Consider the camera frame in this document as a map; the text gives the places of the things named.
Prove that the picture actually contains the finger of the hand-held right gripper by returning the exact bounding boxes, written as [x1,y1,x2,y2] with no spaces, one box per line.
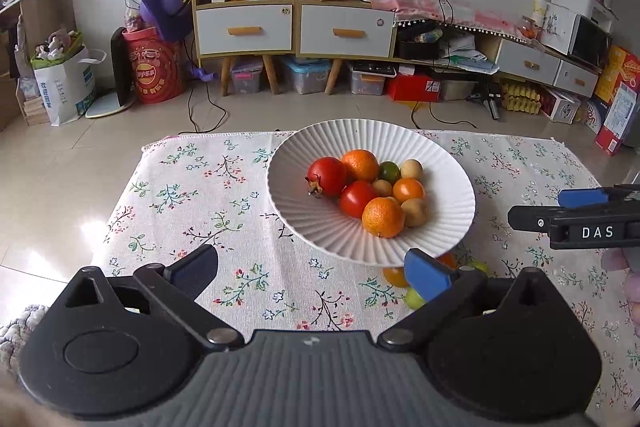
[557,184,640,209]
[507,206,640,233]

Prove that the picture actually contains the short wooden cabinet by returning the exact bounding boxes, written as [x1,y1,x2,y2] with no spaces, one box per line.
[295,0,398,96]

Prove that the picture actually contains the white ribbed plate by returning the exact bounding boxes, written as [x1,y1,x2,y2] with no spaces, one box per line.
[266,119,477,268]

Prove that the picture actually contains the wooden bookshelf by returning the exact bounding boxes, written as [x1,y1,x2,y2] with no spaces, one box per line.
[0,0,72,130]

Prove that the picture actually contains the pink cloth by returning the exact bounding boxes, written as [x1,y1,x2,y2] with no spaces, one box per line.
[357,0,532,42]

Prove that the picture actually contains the stack of egg trays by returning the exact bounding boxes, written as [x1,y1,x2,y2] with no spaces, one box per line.
[500,82,543,114]

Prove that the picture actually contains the microwave oven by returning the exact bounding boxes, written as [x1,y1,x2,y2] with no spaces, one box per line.
[567,14,613,68]

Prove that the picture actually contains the red tomato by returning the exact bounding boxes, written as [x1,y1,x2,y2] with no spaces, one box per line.
[339,180,379,219]
[306,157,348,198]

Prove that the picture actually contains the white box with drawing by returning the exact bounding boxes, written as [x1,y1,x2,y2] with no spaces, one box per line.
[542,2,581,54]

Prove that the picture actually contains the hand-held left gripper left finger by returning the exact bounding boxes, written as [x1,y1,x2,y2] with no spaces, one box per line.
[47,244,246,351]

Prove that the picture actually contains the plush toy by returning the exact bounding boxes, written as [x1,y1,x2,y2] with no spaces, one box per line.
[34,29,77,61]

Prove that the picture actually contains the black tripod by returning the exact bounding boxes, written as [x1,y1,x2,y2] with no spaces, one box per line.
[466,89,502,121]

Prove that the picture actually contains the red and yellow carton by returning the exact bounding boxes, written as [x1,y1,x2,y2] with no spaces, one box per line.
[594,46,640,108]

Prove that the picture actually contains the low wooden cabinet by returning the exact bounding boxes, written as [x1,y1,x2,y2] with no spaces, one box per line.
[395,19,601,98]

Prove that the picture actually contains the red box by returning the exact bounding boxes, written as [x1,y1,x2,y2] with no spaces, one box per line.
[387,74,441,103]

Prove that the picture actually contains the blue and white carton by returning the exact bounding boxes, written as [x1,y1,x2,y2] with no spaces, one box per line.
[595,84,640,156]

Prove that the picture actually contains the small clear storage bin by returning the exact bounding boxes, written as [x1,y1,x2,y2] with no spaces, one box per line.
[230,59,265,96]

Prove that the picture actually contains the black panel on white stand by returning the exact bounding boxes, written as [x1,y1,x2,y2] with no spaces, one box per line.
[85,27,137,118]

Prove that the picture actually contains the purple hat plush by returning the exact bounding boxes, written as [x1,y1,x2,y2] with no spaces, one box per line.
[136,0,195,44]

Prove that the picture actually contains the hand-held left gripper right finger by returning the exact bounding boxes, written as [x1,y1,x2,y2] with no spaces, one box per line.
[377,249,571,351]

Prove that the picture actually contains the white drawer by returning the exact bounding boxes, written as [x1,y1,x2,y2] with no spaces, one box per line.
[555,59,599,96]
[196,4,293,56]
[497,41,561,85]
[300,4,395,58]

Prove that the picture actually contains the grey knitted rug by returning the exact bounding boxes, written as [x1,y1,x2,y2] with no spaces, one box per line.
[0,304,52,360]

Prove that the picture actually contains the floral tablecloth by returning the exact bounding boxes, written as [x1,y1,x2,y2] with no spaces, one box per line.
[90,129,640,414]

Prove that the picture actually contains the clear bin with blue lid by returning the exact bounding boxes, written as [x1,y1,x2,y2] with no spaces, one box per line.
[281,57,332,96]

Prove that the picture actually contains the white shopping bag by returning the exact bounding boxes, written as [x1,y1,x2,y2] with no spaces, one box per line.
[31,47,108,126]

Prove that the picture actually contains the pale yellow round fruit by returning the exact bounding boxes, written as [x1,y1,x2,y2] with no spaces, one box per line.
[400,158,424,181]

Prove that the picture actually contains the red snack bucket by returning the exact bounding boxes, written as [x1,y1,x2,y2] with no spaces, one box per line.
[122,27,186,104]

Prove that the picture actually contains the white printed carton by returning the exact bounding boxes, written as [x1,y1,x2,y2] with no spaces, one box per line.
[542,87,582,124]

